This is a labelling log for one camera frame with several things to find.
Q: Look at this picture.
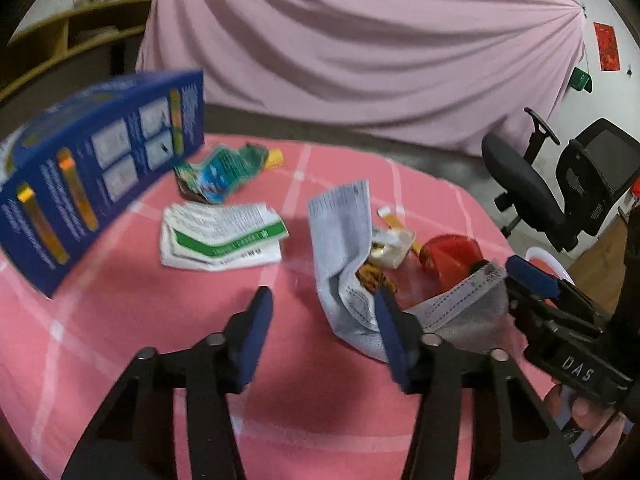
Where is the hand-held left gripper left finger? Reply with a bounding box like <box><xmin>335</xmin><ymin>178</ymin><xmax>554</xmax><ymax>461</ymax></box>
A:
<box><xmin>60</xmin><ymin>286</ymin><xmax>275</xmax><ymax>480</ymax></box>

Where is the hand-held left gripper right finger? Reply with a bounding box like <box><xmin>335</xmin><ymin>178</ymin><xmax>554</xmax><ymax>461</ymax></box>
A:
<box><xmin>374</xmin><ymin>287</ymin><xmax>583</xmax><ymax>480</ymax></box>

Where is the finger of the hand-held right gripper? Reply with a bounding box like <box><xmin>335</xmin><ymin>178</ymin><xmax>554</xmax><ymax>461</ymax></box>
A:
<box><xmin>506</xmin><ymin>256</ymin><xmax>606</xmax><ymax>318</ymax></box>
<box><xmin>505</xmin><ymin>280</ymin><xmax>601</xmax><ymax>342</ymax></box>

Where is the pink white plastic basin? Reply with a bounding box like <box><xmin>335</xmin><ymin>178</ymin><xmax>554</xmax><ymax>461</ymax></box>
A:
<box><xmin>525</xmin><ymin>246</ymin><xmax>573</xmax><ymax>281</ymax></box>

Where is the grey face mask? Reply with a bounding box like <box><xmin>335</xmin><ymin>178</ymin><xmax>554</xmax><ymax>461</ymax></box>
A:
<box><xmin>307</xmin><ymin>179</ymin><xmax>508</xmax><ymax>363</ymax></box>

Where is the green snack wrapper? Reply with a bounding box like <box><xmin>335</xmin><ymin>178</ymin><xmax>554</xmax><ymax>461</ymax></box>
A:
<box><xmin>174</xmin><ymin>144</ymin><xmax>268</xmax><ymax>206</ymax></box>

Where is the person's right hand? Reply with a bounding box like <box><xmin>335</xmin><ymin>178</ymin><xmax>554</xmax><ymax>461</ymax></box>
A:
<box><xmin>542</xmin><ymin>385</ymin><xmax>632</xmax><ymax>461</ymax></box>

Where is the brown crumpled wrapper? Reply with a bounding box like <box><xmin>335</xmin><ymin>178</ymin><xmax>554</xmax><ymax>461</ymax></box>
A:
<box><xmin>357</xmin><ymin>262</ymin><xmax>398</xmax><ymax>293</ymax></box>

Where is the wooden cabinet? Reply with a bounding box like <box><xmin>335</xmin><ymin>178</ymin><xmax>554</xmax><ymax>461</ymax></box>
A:
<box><xmin>570</xmin><ymin>210</ymin><xmax>633</xmax><ymax>311</ymax></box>

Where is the white gold snack wrapper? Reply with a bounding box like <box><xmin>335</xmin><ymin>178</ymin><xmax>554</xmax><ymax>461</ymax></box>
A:
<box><xmin>370</xmin><ymin>227</ymin><xmax>416</xmax><ymax>268</ymax></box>

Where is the red plastic cup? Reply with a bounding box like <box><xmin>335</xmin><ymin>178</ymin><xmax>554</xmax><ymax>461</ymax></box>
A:
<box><xmin>420</xmin><ymin>234</ymin><xmax>485</xmax><ymax>293</ymax></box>

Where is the black office chair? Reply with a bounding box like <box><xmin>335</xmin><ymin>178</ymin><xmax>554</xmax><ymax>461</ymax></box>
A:
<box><xmin>481</xmin><ymin>108</ymin><xmax>640</xmax><ymax>253</ymax></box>

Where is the white green paper leaflet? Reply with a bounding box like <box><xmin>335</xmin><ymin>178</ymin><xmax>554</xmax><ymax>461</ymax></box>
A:
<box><xmin>160</xmin><ymin>202</ymin><xmax>290</xmax><ymax>272</ymax></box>

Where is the blue cardboard box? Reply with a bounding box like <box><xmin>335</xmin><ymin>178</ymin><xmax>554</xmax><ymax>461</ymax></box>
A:
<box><xmin>0</xmin><ymin>70</ymin><xmax>206</xmax><ymax>298</ymax></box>

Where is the pink hanging sheet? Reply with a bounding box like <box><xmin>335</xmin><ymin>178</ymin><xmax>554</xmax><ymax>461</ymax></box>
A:
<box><xmin>135</xmin><ymin>0</ymin><xmax>586</xmax><ymax>157</ymax></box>

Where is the yellow wooden shelf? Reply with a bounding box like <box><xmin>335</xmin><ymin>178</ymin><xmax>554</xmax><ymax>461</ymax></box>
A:
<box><xmin>0</xmin><ymin>0</ymin><xmax>153</xmax><ymax>106</ymax></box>

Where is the red wall poster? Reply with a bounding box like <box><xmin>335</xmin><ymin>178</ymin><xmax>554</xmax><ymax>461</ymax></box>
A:
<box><xmin>593</xmin><ymin>22</ymin><xmax>621</xmax><ymax>72</ymax></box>

